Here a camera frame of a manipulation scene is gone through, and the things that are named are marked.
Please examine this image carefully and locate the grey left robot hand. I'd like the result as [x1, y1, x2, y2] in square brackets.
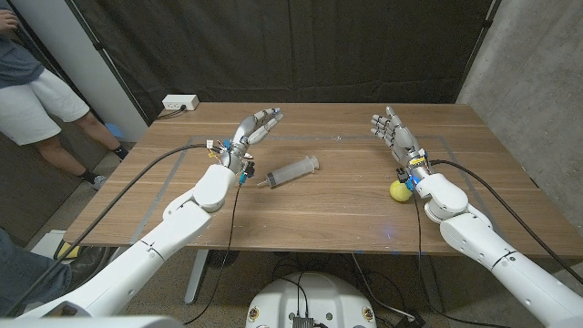
[218, 108, 284, 173]

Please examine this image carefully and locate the clear plastic syringe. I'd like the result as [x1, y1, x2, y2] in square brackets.
[257, 155, 320, 190]

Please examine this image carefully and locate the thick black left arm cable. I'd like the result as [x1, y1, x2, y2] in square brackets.
[3, 143, 213, 317]

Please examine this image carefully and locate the black round fan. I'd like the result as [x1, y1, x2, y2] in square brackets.
[207, 249, 240, 269]

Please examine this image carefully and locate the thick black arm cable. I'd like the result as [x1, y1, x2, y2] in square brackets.
[3, 143, 213, 317]
[429, 159, 583, 286]

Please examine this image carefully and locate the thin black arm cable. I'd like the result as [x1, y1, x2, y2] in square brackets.
[181, 181, 242, 325]
[410, 190, 512, 328]

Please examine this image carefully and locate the black power strip cable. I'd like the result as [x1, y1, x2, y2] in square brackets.
[157, 104, 188, 120]

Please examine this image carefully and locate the white floor cable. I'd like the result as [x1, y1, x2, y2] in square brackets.
[351, 252, 412, 319]

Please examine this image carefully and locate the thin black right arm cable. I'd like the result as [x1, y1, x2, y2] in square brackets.
[410, 190, 512, 328]

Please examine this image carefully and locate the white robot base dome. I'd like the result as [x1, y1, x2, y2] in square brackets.
[245, 272, 378, 328]

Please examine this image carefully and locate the person in white shorts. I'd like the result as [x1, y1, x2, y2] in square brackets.
[0, 8, 130, 191]

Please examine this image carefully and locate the person in blue jeans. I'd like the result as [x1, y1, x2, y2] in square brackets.
[0, 227, 110, 315]

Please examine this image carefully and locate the black backdrop curtain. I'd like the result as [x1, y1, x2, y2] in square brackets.
[72, 0, 496, 124]

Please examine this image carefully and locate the black power adapter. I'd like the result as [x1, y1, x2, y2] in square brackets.
[394, 312, 427, 328]

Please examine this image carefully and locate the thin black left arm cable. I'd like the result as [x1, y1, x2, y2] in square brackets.
[181, 181, 242, 325]

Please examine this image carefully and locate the blue floor object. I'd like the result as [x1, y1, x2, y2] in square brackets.
[103, 121, 125, 140]

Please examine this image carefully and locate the white power strip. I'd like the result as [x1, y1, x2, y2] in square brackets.
[161, 94, 200, 111]

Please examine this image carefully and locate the grey table leg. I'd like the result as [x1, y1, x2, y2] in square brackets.
[184, 249, 210, 305]
[416, 254, 445, 315]

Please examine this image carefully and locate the white and yellow floor board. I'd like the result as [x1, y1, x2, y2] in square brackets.
[29, 230, 81, 261]

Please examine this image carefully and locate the yellow ball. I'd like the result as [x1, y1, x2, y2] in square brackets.
[389, 179, 414, 203]

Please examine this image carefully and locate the grey tape outline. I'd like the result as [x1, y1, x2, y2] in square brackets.
[129, 134, 502, 247]

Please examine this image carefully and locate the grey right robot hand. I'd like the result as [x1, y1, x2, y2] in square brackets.
[370, 106, 430, 181]

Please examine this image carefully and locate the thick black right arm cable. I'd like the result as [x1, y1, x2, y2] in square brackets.
[429, 159, 583, 286]

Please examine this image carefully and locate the black backdrop stand pole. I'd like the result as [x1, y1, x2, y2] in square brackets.
[66, 0, 150, 124]
[455, 0, 502, 100]

